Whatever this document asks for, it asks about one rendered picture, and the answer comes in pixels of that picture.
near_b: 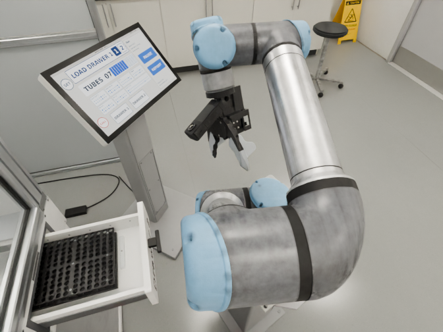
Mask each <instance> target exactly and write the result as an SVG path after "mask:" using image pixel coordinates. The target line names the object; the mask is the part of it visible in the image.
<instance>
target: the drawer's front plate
mask: <svg viewBox="0 0 443 332"><path fill-rule="evenodd" d="M137 208H138V224H139V232H140V247H141V255H142V270H143V279H144V292H145V294H146V296H147V297H148V299H149V300H150V302H151V303H152V305H154V304H158V303H159V300H158V290H157V291H156V289H157V283H156V282H155V281H156V272H155V266H154V264H153V263H154V255H153V249H152V248H149V247H148V239H149V238H150V237H151V232H150V228H149V226H150V222H149V217H148V214H147V212H146V209H145V207H144V204H143V202H137ZM147 218H148V219H147ZM147 221H148V222H149V225H148V222H147ZM148 230H149V232H148ZM149 234H150V235H149ZM151 249H152V250H151ZM151 251H152V253H151ZM152 256H153V258H152ZM152 261H153V263H152ZM152 264H153V266H154V268H153V267H152ZM153 270H154V273H153ZM154 275H155V276H154ZM154 279H155V280H154ZM154 285H155V287H156V289H155V287H154Z"/></svg>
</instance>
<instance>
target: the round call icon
mask: <svg viewBox="0 0 443 332"><path fill-rule="evenodd" d="M95 122H96V124H97V125H98V126H99V127H100V128H101V129H102V130H105V129H106V128H107V127H108V126H109V125H111V123H110V122H109V121H108V120H107V119H106V118H105V117H104V116H103V115H102V116H101V117H100V118H98V119H97V120H95Z"/></svg>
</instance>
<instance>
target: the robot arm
mask: <svg viewBox="0 0 443 332"><path fill-rule="evenodd" d="M190 28H191V39H192V41H193V45H192V47H193V52H194V56H195V57H196V59H197V61H198V67H199V70H200V75H201V78H202V83H203V87H204V90H205V91H206V92H205V93H206V98H209V99H211V100H210V102H209V103H208V104H207V105H206V107H205V108H204V109H203V110H202V111H201V112H200V113H199V115H198V116H197V117H196V118H195V120H194V121H193V122H192V123H191V124H190V125H189V126H188V127H187V129H186V130H185V134H186V135H187V136H188V137H189V138H190V139H192V140H195V141H199V140H200V139H201V138H202V136H203V135H204V134H205V132H206V131H207V134H208V141H209V146H210V151H211V154H212V156H213V157H214V158H216V155H217V148H218V146H219V145H220V144H222V143H224V142H225V141H226V140H227V139H228V138H229V147H230V148H231V149H232V150H233V151H234V153H235V155H236V158H237V159H238V161H239V163H240V166H242V168H244V169H246V170H247V171H248V170H250V168H249V162H248V159H247V157H248V156H249V155H250V154H251V153H252V152H253V151H254V150H255V149H256V145H255V144H254V143H253V142H246V141H245V140H244V139H243V137H242V136H241V135H240V134H239V133H241V132H244V131H246V130H249V129H251V120H250V115H249V109H245V108H244V105H243V98H242V93H241V86H240V85H238V86H234V79H233V72H232V68H231V67H232V66H241V65H261V64H262V66H263V69H264V74H265V77H266V82H267V85H268V91H269V94H270V99H271V102H272V107H273V111H274V116H275V119H276V124H277V128H278V133H279V136H280V142H281V146H282V150H283V155H284V158H285V164H286V167H287V172H288V175H289V181H290V184H291V188H290V189H288V187H286V185H284V184H283V183H281V182H280V181H278V180H276V179H272V178H261V179H258V180H256V181H255V182H254V183H253V184H252V185H251V187H245V188H230V189H222V190H205V191H203V192H199V193H198V194H197V196H196V202H195V214H194V215H187V216H185V217H184V218H182V220H181V239H182V247H183V261H184V270H185V284H186V292H187V302H188V304H189V306H190V307H191V308H192V309H193V310H195V311H197V312H203V311H213V312H223V311H225V310H227V309H234V308H245V307H251V306H263V305H269V304H281V303H287V302H299V301H311V300H319V299H321V298H324V297H326V296H329V295H331V294H332V293H334V292H335V291H337V290H338V289H339V288H340V287H341V286H342V285H343V284H344V283H345V282H346V281H347V280H348V278H349V277H350V275H351V274H352V272H353V270H354V269H355V266H356V265H357V262H358V260H359V256H360V254H361V249H362V246H363V242H364V235H365V213H364V208H363V201H362V198H361V195H360V192H359V189H358V186H357V183H356V182H355V179H354V178H353V177H350V176H349V175H346V174H344V172H343V169H342V166H341V163H340V159H339V157H338V153H337V151H336V148H335V145H334V142H333V140H332V136H331V134H330V131H329V128H328V125H327V122H326V119H325V116H324V113H323V110H322V108H321V105H320V102H319V99H318V96H317V93H316V90H315V88H314V84H313V82H312V78H311V76H310V72H309V69H308V67H307V64H306V61H305V59H306V57H307V55H308V54H309V51H310V44H311V36H310V27H309V25H308V24H307V22H305V21H304V20H289V19H285V20H282V21H273V22H252V23H240V24H223V20H222V17H220V16H209V17H206V18H201V19H198V20H195V21H193V22H191V25H190ZM212 98H213V99H212ZM247 115H248V119H249V125H247V122H245V121H244V116H247ZM246 125H247V126H246Z"/></svg>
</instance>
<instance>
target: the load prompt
mask: <svg viewBox="0 0 443 332"><path fill-rule="evenodd" d="M128 52H129V50H128V48H127V47H126V46H125V44H124V43H123V42H122V41H119V42H117V43H115V44H113V45H111V46H109V47H108V48H106V49H104V50H103V51H101V52H99V53H97V54H95V55H93V56H91V57H90V58H88V59H86V60H85V61H83V62H81V63H79V64H77V65H75V66H74V67H72V68H70V69H68V70H66V71H65V72H64V73H65V74H66V75H67V76H68V77H69V78H70V79H71V80H72V81H73V82H74V83H75V84H77V83H79V82H80V81H81V80H84V79H85V78H87V77H88V76H90V75H91V74H93V73H95V72H96V71H98V70H100V69H102V68H103V67H105V66H106V65H108V64H110V63H111V62H113V61H114V60H116V59H118V58H120V57H121V56H123V55H124V54H126V53H128Z"/></svg>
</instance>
